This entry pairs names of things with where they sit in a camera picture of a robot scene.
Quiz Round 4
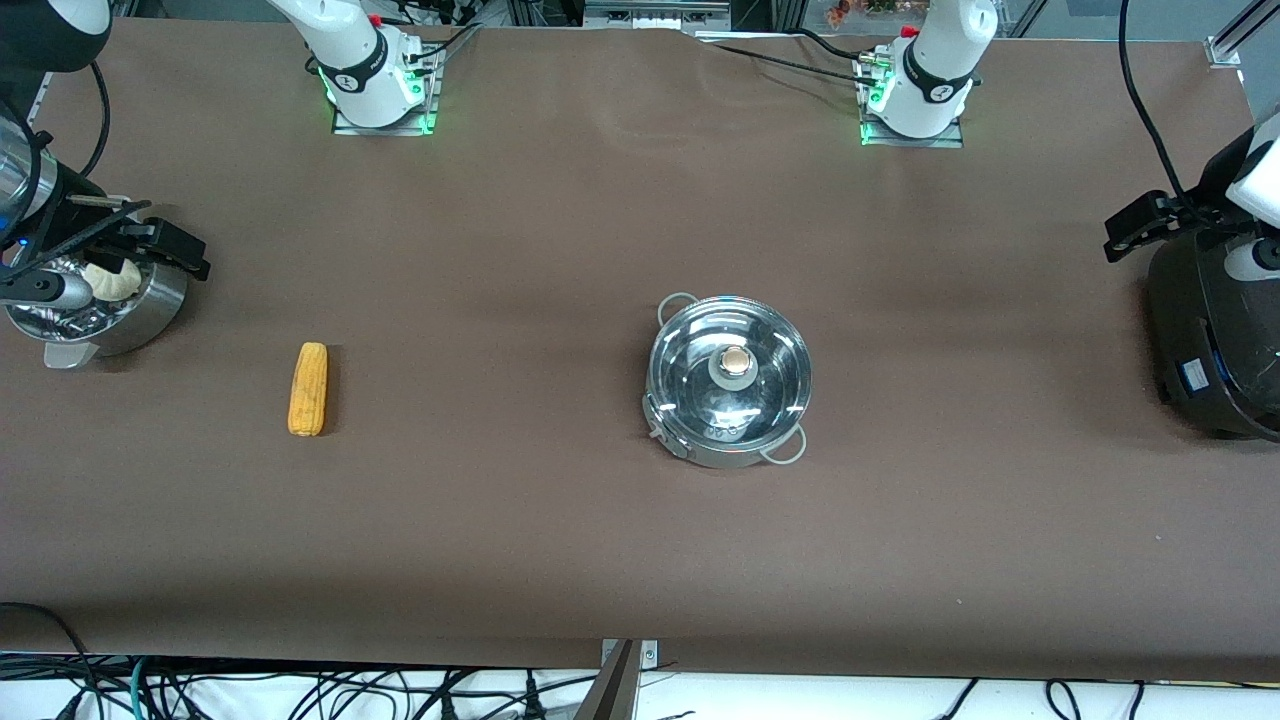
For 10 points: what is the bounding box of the thin black table cable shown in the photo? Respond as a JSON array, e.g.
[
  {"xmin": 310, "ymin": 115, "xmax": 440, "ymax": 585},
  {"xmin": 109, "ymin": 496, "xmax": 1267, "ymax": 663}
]
[
  {"xmin": 700, "ymin": 40, "xmax": 881, "ymax": 86},
  {"xmin": 785, "ymin": 25, "xmax": 881, "ymax": 63}
]

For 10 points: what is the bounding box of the yellow corn cob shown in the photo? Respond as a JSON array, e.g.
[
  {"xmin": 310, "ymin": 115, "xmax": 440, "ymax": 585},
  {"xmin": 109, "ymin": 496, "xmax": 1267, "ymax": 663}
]
[{"xmin": 288, "ymin": 342, "xmax": 329, "ymax": 438}]

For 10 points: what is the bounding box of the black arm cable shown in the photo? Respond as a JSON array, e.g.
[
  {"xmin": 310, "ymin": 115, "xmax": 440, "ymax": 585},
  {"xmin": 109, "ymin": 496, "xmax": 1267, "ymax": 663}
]
[
  {"xmin": 1118, "ymin": 0, "xmax": 1226, "ymax": 226},
  {"xmin": 0, "ymin": 60, "xmax": 151, "ymax": 286}
]

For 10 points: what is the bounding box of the grey equipment box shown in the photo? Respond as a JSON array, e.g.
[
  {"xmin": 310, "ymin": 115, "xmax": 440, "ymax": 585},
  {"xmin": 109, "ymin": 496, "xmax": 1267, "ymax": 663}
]
[{"xmin": 583, "ymin": 0, "xmax": 731, "ymax": 29}]

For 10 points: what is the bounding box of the glass pot lid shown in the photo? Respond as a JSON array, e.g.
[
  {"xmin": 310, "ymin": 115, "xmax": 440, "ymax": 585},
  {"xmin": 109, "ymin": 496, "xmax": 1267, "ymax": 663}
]
[{"xmin": 650, "ymin": 297, "xmax": 811, "ymax": 446}]

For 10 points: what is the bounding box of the silver aluminium profile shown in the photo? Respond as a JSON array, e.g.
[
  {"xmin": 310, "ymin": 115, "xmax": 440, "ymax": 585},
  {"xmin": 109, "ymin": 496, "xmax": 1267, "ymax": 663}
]
[{"xmin": 1205, "ymin": 0, "xmax": 1280, "ymax": 69}]

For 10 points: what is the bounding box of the black base connector cable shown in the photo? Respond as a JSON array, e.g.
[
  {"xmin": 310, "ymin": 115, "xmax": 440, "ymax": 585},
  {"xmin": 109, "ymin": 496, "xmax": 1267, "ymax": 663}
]
[{"xmin": 405, "ymin": 22, "xmax": 483, "ymax": 69}]

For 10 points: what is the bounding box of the grey metal mounting bracket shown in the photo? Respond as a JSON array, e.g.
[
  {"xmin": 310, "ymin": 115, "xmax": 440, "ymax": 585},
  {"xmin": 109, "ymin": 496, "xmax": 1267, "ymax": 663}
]
[{"xmin": 600, "ymin": 638, "xmax": 661, "ymax": 673}]

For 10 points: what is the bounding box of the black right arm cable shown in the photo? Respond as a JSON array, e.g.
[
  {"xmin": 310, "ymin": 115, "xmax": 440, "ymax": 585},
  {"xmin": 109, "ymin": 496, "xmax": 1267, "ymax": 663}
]
[{"xmin": 0, "ymin": 60, "xmax": 151, "ymax": 286}]

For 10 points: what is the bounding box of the stainless steel pot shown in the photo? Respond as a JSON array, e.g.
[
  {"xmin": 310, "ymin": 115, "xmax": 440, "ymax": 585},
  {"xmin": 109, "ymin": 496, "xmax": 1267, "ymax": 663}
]
[{"xmin": 642, "ymin": 292, "xmax": 809, "ymax": 469}]

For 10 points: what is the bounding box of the brown table cover sheet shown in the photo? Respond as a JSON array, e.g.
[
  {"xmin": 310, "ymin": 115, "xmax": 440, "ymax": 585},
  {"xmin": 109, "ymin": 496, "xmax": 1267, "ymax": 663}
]
[{"xmin": 0, "ymin": 18, "xmax": 1280, "ymax": 683}]

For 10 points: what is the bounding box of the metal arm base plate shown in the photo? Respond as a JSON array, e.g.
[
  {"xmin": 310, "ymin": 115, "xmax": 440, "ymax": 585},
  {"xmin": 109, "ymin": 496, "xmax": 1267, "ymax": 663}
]
[
  {"xmin": 858, "ymin": 60, "xmax": 966, "ymax": 149},
  {"xmin": 332, "ymin": 45, "xmax": 441, "ymax": 136}
]

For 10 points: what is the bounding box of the black rice cooker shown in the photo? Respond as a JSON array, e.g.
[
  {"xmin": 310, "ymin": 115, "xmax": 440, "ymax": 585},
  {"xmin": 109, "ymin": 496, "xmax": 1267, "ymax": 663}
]
[{"xmin": 1147, "ymin": 225, "xmax": 1280, "ymax": 443}]

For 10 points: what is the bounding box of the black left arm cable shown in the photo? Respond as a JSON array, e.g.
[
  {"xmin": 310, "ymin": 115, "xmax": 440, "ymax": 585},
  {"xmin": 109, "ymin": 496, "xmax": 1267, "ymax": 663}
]
[{"xmin": 1118, "ymin": 0, "xmax": 1226, "ymax": 226}]

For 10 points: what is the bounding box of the grey slanted pole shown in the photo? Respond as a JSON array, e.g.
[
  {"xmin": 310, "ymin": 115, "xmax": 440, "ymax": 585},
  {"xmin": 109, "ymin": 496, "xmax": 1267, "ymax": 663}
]
[{"xmin": 572, "ymin": 640, "xmax": 641, "ymax": 720}]

